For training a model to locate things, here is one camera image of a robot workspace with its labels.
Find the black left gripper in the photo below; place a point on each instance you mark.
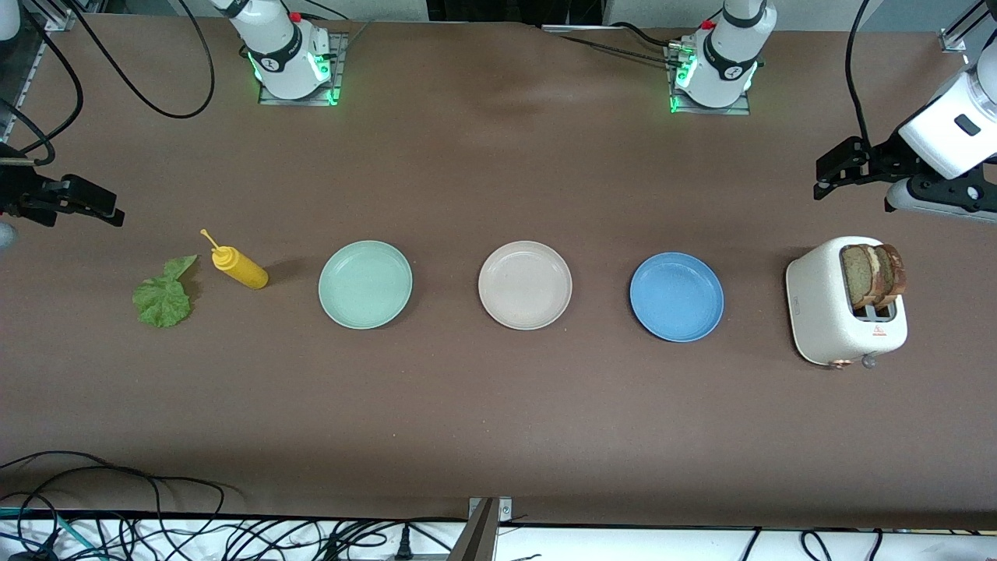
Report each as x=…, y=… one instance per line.
x=882, y=158

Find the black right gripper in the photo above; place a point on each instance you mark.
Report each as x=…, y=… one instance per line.
x=15, y=189

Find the brown crust bread slice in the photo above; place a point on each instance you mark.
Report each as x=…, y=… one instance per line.
x=855, y=276
x=896, y=273

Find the green lettuce leaf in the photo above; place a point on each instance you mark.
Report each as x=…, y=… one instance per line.
x=162, y=300

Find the yellow squeeze bottle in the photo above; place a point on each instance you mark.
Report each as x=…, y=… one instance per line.
x=245, y=270

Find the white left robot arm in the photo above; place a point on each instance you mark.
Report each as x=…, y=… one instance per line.
x=728, y=70

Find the blue round plate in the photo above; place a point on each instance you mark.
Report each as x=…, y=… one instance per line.
x=676, y=296

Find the mint green round plate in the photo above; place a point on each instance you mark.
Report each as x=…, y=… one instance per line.
x=364, y=284

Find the beige round plate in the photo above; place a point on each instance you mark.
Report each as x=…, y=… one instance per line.
x=524, y=284

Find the white two-slot toaster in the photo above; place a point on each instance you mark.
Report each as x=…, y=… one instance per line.
x=818, y=312

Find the dark background box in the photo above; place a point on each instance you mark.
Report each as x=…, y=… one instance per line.
x=514, y=9

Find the black power plug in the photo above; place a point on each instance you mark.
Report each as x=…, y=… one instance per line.
x=405, y=545

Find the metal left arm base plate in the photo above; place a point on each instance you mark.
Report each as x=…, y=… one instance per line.
x=732, y=111

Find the aluminium frame rail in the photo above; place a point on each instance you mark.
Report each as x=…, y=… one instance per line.
x=954, y=39
x=27, y=70

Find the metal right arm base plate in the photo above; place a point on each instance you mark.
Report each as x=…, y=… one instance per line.
x=339, y=58

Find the grey metal post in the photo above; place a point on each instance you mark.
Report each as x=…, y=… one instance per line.
x=479, y=538

